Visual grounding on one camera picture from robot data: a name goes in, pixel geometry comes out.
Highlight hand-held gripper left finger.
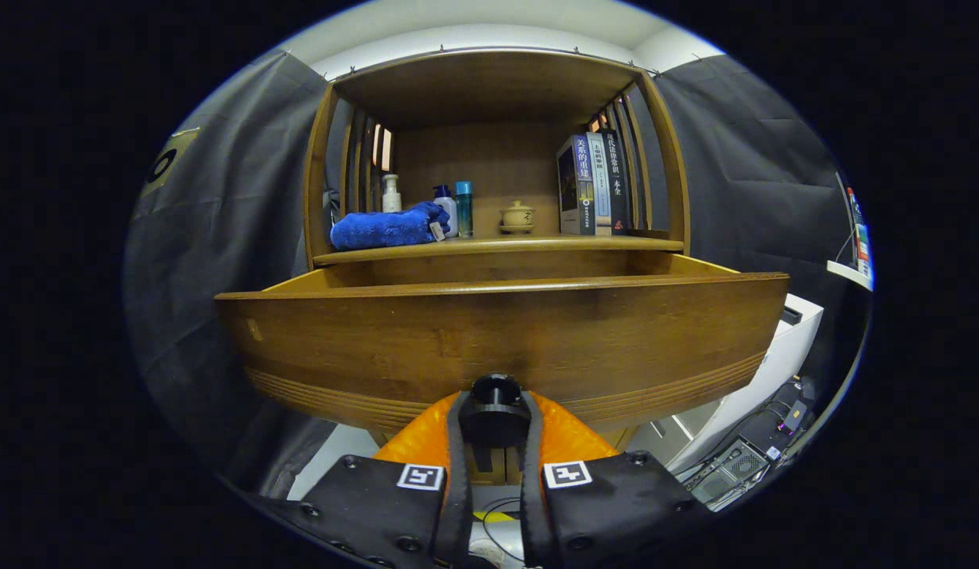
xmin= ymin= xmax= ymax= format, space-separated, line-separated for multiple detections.
xmin=256 ymin=391 xmax=474 ymax=569

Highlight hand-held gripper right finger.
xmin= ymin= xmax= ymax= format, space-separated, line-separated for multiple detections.
xmin=521 ymin=390 xmax=715 ymax=569

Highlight black drawer knob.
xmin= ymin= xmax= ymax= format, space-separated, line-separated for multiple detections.
xmin=457 ymin=374 xmax=531 ymax=447

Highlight wooden drawer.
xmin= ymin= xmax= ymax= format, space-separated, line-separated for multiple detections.
xmin=214 ymin=253 xmax=790 ymax=431

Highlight wooden countertop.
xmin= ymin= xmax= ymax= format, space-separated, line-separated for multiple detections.
xmin=314 ymin=235 xmax=686 ymax=266

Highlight black electronic box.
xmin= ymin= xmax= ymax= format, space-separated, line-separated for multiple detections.
xmin=689 ymin=441 xmax=768 ymax=505

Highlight blue folded towel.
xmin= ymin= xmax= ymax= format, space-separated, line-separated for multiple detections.
xmin=329 ymin=202 xmax=450 ymax=252

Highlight white bottle dark blue cap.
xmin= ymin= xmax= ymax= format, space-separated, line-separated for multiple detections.
xmin=432 ymin=185 xmax=458 ymax=238

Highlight beige lidded tea cup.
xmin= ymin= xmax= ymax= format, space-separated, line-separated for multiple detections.
xmin=499 ymin=200 xmax=536 ymax=235

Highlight clear bottle teal cap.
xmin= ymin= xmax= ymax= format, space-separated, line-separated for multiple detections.
xmin=454 ymin=181 xmax=474 ymax=239

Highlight light grey spine book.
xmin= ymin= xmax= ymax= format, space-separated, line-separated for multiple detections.
xmin=588 ymin=131 xmax=613 ymax=236

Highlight blue spine book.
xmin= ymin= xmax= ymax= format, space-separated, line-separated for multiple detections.
xmin=556 ymin=133 xmax=597 ymax=236

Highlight white side shelf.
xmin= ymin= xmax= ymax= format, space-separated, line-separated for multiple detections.
xmin=826 ymin=259 xmax=873 ymax=292

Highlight floor cables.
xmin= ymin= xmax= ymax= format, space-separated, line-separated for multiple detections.
xmin=477 ymin=498 xmax=525 ymax=566

